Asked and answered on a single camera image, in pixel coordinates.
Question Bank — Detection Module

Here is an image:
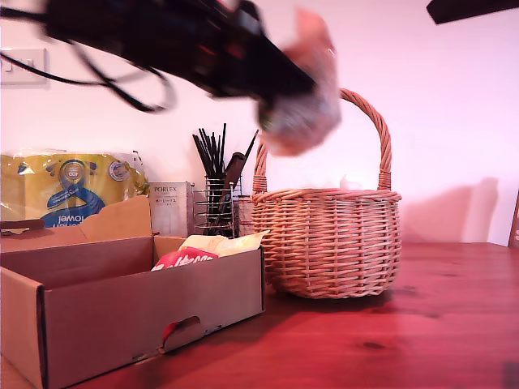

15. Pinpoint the red and yellow Maltesers bag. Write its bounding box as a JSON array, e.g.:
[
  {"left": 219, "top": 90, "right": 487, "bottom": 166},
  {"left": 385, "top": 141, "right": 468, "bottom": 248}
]
[{"left": 150, "top": 229, "right": 272, "bottom": 272}]

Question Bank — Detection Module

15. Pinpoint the brown cardboard box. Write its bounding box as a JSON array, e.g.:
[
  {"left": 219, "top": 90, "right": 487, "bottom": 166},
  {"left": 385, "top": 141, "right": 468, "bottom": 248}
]
[{"left": 0, "top": 194, "right": 267, "bottom": 389}]

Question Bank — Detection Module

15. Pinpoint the white Porlex box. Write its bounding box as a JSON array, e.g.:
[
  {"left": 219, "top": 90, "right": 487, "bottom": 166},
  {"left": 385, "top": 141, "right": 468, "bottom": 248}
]
[{"left": 148, "top": 181, "right": 195, "bottom": 238}]

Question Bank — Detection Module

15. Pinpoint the black chopstick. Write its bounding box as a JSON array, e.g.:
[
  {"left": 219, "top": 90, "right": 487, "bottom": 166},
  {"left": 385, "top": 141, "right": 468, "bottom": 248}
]
[
  {"left": 218, "top": 123, "right": 227, "bottom": 178},
  {"left": 198, "top": 128, "right": 218, "bottom": 178},
  {"left": 191, "top": 135, "right": 212, "bottom": 178},
  {"left": 241, "top": 128, "right": 260, "bottom": 163}
]

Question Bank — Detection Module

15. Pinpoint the small clear jar red print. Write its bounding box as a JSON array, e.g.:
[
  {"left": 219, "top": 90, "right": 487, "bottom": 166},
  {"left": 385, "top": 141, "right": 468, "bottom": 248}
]
[{"left": 235, "top": 194, "right": 255, "bottom": 238}]

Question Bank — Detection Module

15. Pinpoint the brown wooden board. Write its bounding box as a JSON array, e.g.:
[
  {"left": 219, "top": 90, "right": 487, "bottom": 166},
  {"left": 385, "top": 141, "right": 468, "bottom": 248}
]
[{"left": 506, "top": 186, "right": 519, "bottom": 249}]

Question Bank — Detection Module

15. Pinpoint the yellow kitchen towel pack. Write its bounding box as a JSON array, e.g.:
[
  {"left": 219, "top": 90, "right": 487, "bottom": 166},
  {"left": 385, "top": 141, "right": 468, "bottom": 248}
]
[{"left": 0, "top": 147, "right": 152, "bottom": 228}]

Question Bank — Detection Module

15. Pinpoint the dark brown utensil handle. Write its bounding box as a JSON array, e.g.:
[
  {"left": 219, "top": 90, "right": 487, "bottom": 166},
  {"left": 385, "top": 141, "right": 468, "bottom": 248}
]
[{"left": 221, "top": 152, "right": 248, "bottom": 191}]

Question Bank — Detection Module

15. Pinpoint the long black arm cable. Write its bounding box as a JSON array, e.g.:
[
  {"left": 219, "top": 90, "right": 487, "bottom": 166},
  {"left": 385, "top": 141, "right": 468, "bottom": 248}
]
[{"left": 75, "top": 40, "right": 179, "bottom": 113}]

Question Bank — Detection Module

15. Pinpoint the chrome wire utensil holder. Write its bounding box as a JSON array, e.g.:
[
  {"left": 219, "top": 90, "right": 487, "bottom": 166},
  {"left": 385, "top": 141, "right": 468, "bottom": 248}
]
[{"left": 193, "top": 174, "right": 244, "bottom": 239}]

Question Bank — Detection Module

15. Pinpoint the woven wicker basket with handle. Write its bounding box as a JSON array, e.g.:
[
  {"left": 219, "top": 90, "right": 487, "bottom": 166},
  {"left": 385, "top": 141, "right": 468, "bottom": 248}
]
[{"left": 250, "top": 88, "right": 402, "bottom": 300}]

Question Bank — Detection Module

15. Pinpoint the short black arm cable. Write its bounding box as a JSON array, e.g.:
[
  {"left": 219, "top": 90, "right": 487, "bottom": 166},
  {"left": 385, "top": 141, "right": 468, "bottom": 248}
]
[{"left": 0, "top": 52, "right": 163, "bottom": 87}]

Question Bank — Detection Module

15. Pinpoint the white wall switch plate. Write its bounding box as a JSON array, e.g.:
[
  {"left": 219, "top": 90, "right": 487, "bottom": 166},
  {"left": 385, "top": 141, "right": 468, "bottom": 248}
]
[{"left": 0, "top": 48, "right": 48, "bottom": 86}]

